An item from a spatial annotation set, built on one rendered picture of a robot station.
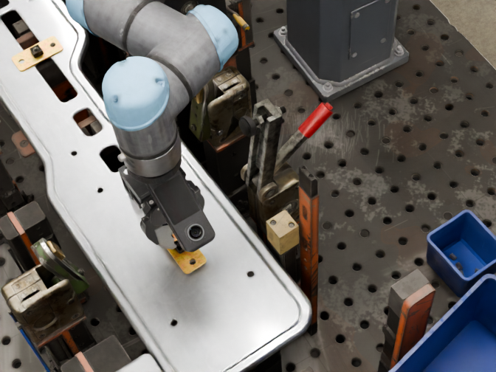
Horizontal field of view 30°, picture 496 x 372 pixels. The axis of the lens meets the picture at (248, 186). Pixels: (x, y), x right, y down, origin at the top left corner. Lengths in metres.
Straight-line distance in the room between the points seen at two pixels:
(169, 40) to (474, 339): 0.56
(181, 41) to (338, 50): 0.72
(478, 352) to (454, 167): 0.61
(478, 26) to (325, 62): 1.21
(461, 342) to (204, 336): 0.35
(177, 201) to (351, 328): 0.54
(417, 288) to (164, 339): 0.38
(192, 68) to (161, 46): 0.05
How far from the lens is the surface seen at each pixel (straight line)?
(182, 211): 1.18
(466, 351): 1.27
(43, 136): 1.52
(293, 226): 1.30
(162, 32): 1.12
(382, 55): 1.89
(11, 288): 1.34
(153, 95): 1.04
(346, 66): 1.84
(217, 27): 1.12
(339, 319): 1.63
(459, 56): 1.96
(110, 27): 1.17
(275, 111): 1.22
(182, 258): 1.34
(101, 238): 1.39
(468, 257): 1.70
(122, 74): 1.06
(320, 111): 1.30
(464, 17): 2.99
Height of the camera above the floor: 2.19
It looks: 58 degrees down
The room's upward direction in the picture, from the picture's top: 6 degrees counter-clockwise
